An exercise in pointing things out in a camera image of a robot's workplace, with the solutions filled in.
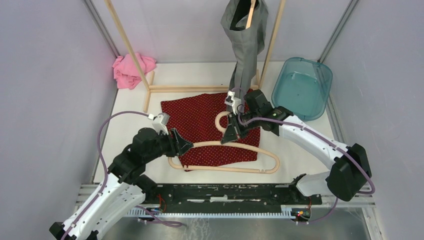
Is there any pink cloth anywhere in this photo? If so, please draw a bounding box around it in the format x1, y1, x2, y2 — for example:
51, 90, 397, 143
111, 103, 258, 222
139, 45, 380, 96
112, 52, 157, 90

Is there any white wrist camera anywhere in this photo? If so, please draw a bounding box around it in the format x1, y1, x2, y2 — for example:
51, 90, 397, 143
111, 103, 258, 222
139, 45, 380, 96
224, 91, 246, 115
148, 112, 170, 135

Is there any wooden clothes hanger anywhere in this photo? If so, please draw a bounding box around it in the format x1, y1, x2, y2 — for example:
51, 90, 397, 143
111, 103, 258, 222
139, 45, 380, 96
245, 0, 257, 30

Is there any teal plastic basket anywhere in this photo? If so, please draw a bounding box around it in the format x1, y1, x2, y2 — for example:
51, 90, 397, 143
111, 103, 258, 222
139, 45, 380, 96
271, 57, 333, 121

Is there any grey pleated skirt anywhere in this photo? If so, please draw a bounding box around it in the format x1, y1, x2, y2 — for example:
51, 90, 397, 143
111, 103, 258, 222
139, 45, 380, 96
220, 0, 269, 99

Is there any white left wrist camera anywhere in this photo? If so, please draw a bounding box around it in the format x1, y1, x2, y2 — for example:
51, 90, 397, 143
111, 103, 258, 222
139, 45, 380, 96
148, 112, 170, 135

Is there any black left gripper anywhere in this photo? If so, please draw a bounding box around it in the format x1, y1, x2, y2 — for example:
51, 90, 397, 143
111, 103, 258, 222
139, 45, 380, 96
144, 127, 195, 163

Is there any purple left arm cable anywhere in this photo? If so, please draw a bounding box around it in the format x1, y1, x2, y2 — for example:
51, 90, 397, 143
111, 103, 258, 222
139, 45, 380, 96
59, 110, 186, 240

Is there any red polka dot cloth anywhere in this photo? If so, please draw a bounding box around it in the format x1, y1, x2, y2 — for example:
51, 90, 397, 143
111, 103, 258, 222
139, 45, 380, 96
160, 88, 262, 172

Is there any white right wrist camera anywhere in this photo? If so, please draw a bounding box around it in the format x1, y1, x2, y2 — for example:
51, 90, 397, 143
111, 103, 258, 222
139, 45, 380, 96
224, 91, 246, 115

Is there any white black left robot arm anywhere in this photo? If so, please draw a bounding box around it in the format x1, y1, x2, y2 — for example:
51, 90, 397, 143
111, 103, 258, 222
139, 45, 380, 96
49, 127, 194, 240

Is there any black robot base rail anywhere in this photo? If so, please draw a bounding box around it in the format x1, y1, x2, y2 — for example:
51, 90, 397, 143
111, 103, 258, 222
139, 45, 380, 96
141, 183, 323, 214

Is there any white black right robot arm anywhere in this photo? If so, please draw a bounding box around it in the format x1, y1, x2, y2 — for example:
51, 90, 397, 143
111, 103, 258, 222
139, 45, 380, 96
220, 89, 376, 204

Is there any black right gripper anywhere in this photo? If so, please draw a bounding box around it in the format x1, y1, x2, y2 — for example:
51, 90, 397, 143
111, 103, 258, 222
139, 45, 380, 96
221, 110, 261, 144

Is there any wooden clothes rack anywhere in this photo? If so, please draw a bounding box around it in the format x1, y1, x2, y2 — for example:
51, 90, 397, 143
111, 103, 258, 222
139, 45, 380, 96
101, 0, 290, 115

